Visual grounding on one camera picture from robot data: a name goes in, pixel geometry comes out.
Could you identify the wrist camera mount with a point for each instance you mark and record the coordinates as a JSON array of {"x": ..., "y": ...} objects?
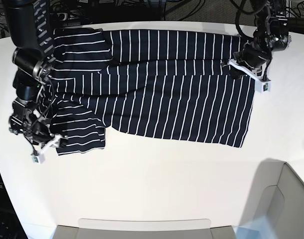
[
  {"x": 261, "y": 84},
  {"x": 38, "y": 156}
]

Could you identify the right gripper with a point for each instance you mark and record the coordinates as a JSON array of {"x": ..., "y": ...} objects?
[{"x": 40, "y": 134}]

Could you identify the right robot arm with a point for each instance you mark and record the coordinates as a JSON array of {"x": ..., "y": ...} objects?
[{"x": 30, "y": 30}]

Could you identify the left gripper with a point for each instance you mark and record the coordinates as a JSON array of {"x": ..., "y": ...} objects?
[{"x": 253, "y": 57}]

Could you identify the white power strip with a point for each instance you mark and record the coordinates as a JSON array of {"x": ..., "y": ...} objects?
[{"x": 61, "y": 16}]

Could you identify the navy white striped T-shirt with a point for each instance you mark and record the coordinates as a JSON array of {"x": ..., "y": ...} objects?
[{"x": 163, "y": 84}]

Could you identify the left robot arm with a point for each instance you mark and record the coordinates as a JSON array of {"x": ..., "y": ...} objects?
[{"x": 272, "y": 34}]

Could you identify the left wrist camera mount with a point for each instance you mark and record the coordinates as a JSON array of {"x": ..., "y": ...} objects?
[{"x": 261, "y": 84}]

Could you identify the grey bin at right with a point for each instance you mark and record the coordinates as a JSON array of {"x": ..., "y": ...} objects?
[{"x": 275, "y": 205}]

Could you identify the black equipment rack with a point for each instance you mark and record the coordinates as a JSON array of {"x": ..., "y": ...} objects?
[{"x": 10, "y": 226}]

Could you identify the grey tray at bottom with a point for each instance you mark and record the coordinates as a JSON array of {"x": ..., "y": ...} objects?
[{"x": 116, "y": 229}]

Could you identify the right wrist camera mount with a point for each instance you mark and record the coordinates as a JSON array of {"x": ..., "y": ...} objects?
[{"x": 38, "y": 156}]

